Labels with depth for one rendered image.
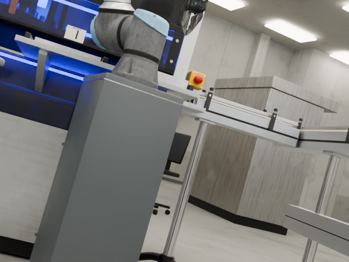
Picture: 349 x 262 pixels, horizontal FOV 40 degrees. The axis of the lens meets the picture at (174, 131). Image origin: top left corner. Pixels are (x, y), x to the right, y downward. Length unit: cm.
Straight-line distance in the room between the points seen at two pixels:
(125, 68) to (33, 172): 90
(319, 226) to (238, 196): 429
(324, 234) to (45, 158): 126
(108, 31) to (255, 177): 517
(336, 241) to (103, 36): 126
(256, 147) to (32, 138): 464
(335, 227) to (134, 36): 121
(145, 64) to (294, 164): 559
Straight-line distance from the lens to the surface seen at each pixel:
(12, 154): 218
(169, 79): 184
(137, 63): 143
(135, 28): 147
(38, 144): 217
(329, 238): 219
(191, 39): 228
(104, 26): 156
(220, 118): 240
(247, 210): 656
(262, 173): 659
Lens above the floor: 61
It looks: 3 degrees up
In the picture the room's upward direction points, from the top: 16 degrees clockwise
